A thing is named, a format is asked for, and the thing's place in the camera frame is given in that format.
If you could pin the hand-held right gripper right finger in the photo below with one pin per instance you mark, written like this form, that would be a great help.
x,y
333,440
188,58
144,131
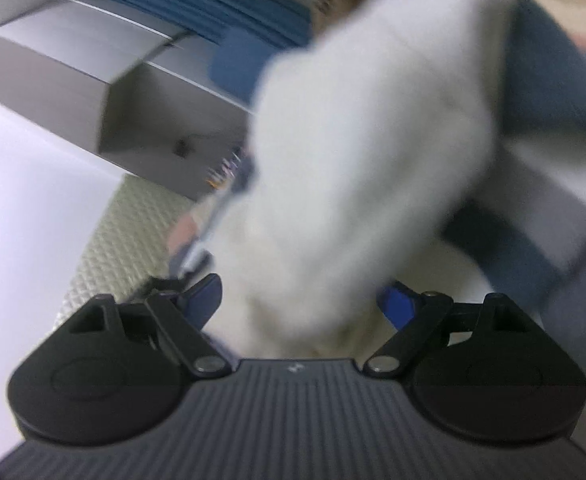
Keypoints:
x,y
398,302

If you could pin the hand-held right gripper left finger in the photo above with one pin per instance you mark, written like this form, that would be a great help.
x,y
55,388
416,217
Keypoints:
x,y
207,296

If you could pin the white blue striped sweater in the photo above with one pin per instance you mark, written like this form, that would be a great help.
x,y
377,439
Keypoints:
x,y
363,135

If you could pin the multicoloured sticks bundle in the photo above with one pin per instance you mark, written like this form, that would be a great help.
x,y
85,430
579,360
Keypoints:
x,y
222,172

